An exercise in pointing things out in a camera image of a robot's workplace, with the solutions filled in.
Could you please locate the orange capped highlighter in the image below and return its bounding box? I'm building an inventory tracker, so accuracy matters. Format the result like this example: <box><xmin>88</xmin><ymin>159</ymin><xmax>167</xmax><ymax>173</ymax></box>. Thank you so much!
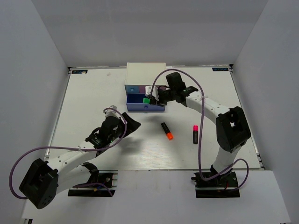
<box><xmin>161</xmin><ymin>122</ymin><xmax>173</xmax><ymax>140</ymax></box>

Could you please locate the small light blue drawer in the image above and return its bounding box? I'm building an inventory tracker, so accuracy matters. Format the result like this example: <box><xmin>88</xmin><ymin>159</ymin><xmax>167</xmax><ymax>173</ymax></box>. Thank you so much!
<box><xmin>125</xmin><ymin>85</ymin><xmax>139</xmax><ymax>94</ymax></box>

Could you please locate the blue corner label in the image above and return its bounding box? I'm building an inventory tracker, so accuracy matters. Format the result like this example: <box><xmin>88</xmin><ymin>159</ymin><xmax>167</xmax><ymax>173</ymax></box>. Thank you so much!
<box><xmin>212</xmin><ymin>67</ymin><xmax>229</xmax><ymax>71</ymax></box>
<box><xmin>71</xmin><ymin>70</ymin><xmax>88</xmax><ymax>74</ymax></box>

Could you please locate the wide blue drawer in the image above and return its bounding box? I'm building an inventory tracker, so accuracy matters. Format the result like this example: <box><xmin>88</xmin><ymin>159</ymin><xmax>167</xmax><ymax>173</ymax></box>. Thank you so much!
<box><xmin>126</xmin><ymin>93</ymin><xmax>165</xmax><ymax>112</ymax></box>

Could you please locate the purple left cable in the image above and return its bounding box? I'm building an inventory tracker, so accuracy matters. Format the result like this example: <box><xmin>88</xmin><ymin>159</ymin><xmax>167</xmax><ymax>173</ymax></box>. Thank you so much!
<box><xmin>9</xmin><ymin>107</ymin><xmax>128</xmax><ymax>199</ymax></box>

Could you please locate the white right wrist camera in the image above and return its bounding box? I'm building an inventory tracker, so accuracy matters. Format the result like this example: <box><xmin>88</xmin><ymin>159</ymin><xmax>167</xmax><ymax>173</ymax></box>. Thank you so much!
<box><xmin>145</xmin><ymin>85</ymin><xmax>159</xmax><ymax>101</ymax></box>

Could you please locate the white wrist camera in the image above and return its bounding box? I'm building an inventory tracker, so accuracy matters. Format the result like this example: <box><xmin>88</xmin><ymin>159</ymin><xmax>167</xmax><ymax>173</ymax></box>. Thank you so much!
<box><xmin>103</xmin><ymin>105</ymin><xmax>119</xmax><ymax>119</ymax></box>
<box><xmin>145</xmin><ymin>85</ymin><xmax>159</xmax><ymax>101</ymax></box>

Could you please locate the pink drawer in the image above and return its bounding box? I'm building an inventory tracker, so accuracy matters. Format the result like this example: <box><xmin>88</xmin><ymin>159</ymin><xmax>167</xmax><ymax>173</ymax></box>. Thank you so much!
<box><xmin>139</xmin><ymin>85</ymin><xmax>167</xmax><ymax>94</ymax></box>

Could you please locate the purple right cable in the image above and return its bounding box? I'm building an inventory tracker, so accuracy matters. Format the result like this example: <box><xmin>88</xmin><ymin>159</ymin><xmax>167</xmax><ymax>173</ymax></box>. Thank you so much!
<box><xmin>153</xmin><ymin>69</ymin><xmax>249</xmax><ymax>192</ymax></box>

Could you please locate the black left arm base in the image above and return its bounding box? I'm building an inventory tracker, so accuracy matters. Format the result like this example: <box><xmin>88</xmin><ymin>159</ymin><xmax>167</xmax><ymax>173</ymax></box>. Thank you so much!
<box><xmin>68</xmin><ymin>162</ymin><xmax>118</xmax><ymax>197</ymax></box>

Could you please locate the purple cable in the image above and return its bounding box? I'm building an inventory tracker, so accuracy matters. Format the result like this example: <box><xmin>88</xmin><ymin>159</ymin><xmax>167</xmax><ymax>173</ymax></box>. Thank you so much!
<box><xmin>9</xmin><ymin>107</ymin><xmax>128</xmax><ymax>199</ymax></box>
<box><xmin>153</xmin><ymin>69</ymin><xmax>249</xmax><ymax>192</ymax></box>

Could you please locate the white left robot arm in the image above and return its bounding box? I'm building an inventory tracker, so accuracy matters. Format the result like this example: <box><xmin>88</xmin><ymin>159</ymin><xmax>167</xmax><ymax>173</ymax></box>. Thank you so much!
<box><xmin>19</xmin><ymin>111</ymin><xmax>141</xmax><ymax>209</ymax></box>

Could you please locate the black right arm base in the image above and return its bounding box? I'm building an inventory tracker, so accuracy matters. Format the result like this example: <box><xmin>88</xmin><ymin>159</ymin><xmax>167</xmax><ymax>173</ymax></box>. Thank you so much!
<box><xmin>191</xmin><ymin>172</ymin><xmax>240</xmax><ymax>198</ymax></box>

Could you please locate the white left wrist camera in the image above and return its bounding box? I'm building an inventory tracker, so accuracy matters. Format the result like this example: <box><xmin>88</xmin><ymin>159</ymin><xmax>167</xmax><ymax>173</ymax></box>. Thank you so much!
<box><xmin>103</xmin><ymin>105</ymin><xmax>119</xmax><ymax>119</ymax></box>

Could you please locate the right blue corner label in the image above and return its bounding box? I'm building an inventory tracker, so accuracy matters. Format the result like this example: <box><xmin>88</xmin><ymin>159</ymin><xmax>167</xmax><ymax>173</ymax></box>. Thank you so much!
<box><xmin>212</xmin><ymin>67</ymin><xmax>229</xmax><ymax>71</ymax></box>

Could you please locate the pink capped highlighter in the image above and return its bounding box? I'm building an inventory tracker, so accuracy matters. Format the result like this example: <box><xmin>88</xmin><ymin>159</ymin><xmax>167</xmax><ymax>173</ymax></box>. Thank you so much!
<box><xmin>192</xmin><ymin>125</ymin><xmax>199</xmax><ymax>144</ymax></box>

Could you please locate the left blue corner label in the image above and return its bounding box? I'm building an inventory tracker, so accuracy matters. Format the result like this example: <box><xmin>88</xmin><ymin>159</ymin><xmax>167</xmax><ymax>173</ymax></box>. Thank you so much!
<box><xmin>71</xmin><ymin>70</ymin><xmax>88</xmax><ymax>74</ymax></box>

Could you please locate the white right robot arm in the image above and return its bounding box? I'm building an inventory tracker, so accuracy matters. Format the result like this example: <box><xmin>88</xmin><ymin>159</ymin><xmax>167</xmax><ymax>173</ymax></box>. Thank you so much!
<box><xmin>143</xmin><ymin>69</ymin><xmax>251</xmax><ymax>186</ymax></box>

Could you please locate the green capped highlighter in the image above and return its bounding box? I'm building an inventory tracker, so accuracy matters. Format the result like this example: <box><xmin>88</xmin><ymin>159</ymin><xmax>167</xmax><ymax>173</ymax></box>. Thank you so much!
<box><xmin>142</xmin><ymin>98</ymin><xmax>150</xmax><ymax>104</ymax></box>

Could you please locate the white drawer cabinet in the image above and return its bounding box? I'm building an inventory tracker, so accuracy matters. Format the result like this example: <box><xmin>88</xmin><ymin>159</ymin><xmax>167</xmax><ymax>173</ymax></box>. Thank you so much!
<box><xmin>125</xmin><ymin>63</ymin><xmax>166</xmax><ymax>86</ymax></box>

